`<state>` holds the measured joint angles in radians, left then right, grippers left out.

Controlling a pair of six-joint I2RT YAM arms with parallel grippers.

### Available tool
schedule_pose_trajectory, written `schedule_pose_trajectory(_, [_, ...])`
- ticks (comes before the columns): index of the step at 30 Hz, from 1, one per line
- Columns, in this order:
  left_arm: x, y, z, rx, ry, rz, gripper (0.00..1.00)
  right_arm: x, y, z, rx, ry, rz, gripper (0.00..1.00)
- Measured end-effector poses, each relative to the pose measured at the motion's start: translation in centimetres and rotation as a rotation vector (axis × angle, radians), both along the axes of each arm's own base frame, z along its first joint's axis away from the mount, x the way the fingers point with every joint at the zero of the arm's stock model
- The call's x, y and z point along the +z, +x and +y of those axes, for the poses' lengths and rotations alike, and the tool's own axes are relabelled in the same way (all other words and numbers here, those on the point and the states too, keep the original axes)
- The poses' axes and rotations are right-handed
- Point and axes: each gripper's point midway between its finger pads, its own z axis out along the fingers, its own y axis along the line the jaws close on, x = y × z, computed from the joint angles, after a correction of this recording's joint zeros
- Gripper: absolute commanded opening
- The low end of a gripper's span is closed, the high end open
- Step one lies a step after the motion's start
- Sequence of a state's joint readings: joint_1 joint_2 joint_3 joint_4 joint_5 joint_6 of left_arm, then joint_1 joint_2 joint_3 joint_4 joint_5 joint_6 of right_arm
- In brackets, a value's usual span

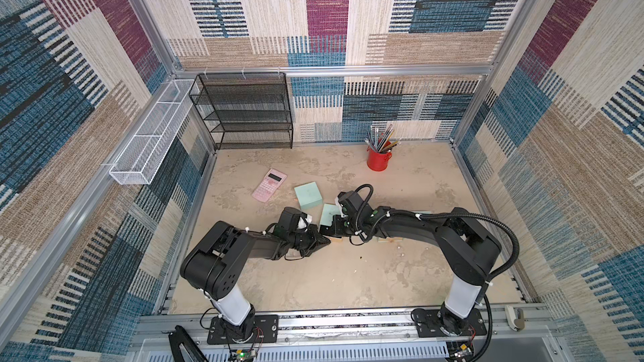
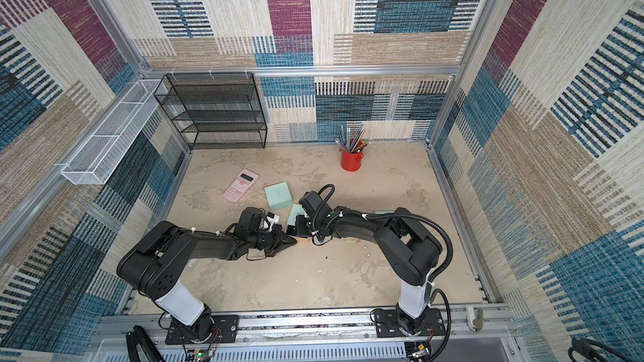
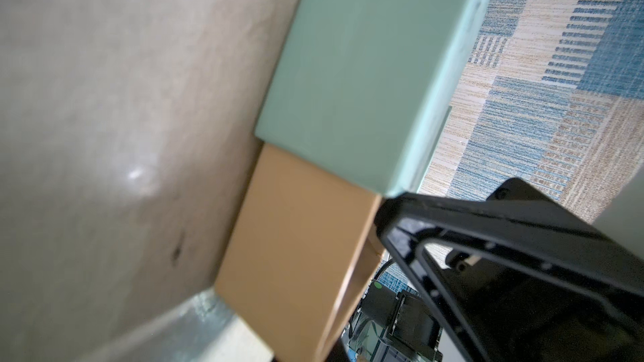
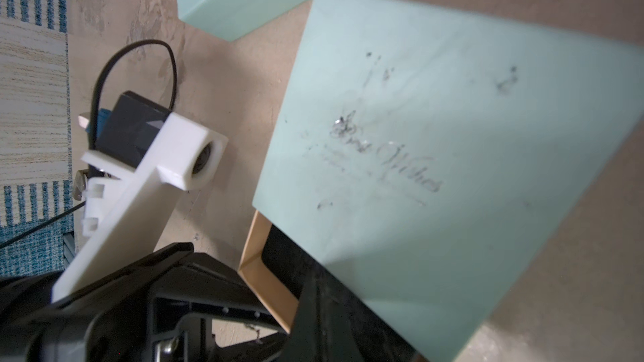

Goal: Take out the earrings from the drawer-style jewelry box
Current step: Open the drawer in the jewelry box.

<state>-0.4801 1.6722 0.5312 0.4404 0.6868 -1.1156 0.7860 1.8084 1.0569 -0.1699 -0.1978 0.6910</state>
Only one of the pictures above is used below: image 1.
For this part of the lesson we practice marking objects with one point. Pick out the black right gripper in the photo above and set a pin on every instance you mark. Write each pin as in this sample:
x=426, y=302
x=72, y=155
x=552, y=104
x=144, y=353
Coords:
x=340, y=224

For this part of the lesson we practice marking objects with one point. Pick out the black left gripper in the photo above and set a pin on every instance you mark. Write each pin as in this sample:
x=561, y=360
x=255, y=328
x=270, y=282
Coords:
x=316, y=237

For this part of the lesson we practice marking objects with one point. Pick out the mint jewelry box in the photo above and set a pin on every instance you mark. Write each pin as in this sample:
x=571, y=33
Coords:
x=329, y=212
x=308, y=195

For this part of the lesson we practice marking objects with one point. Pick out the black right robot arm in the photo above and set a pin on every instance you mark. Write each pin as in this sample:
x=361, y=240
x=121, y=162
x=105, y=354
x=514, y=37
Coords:
x=477, y=248

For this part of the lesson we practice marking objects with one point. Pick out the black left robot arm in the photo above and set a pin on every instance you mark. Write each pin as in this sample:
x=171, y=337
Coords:
x=216, y=263

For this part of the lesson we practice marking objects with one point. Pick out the pink calculator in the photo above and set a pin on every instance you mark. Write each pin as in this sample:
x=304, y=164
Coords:
x=269, y=185

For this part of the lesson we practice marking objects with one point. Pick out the red pencil cup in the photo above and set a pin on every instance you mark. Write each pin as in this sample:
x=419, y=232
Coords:
x=376, y=161

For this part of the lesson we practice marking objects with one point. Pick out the pencils bundle in cup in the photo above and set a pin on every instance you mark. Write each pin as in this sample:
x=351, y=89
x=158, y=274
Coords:
x=381, y=141

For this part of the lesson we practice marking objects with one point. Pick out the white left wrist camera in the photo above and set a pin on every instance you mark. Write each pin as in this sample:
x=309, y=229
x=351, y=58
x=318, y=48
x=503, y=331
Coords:
x=304, y=221

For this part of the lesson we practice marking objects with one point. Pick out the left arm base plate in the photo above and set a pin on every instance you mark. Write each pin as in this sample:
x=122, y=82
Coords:
x=257, y=329

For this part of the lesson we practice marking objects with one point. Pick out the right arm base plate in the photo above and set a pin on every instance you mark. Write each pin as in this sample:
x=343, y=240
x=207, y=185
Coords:
x=435, y=323

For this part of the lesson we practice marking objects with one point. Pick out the black wire shelf rack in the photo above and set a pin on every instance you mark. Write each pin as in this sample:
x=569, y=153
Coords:
x=245, y=110

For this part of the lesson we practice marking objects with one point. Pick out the white mesh wall basket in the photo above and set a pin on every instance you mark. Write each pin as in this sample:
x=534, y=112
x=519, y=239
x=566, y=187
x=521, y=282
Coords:
x=141, y=159

